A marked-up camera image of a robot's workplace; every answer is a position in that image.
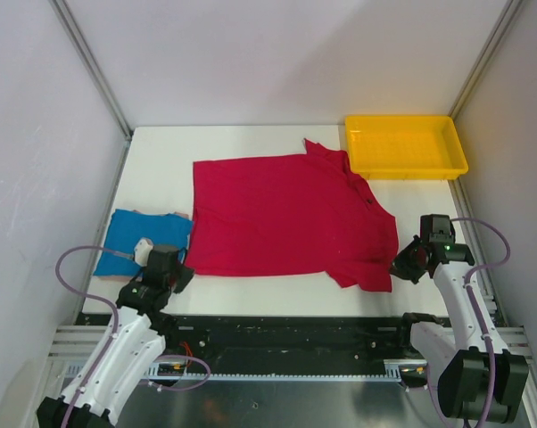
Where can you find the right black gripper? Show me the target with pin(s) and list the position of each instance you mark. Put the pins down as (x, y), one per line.
(400, 267)

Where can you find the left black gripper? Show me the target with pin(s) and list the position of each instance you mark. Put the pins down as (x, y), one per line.
(186, 275)

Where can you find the red polo shirt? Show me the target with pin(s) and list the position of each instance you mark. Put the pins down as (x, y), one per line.
(291, 215)

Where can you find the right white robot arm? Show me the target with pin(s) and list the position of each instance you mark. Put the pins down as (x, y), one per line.
(471, 373)

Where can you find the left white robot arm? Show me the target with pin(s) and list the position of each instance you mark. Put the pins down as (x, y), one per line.
(139, 332)

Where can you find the folded blue t shirt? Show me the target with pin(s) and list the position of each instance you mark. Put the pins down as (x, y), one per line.
(134, 241)

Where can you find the yellow plastic tray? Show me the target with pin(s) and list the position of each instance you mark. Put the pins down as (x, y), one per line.
(404, 147)

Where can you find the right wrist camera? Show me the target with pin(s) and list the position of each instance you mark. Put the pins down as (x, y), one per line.
(437, 228)

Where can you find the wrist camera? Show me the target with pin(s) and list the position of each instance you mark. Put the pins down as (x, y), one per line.
(142, 252)
(437, 228)

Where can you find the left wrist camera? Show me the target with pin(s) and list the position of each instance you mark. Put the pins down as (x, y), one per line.
(142, 252)

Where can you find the right aluminium frame post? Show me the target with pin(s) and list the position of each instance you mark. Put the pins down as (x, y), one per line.
(499, 32)

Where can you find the aluminium frame post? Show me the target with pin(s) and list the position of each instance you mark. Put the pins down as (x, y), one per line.
(77, 38)
(499, 32)

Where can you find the left aluminium frame post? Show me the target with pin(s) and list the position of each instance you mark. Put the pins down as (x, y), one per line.
(77, 38)

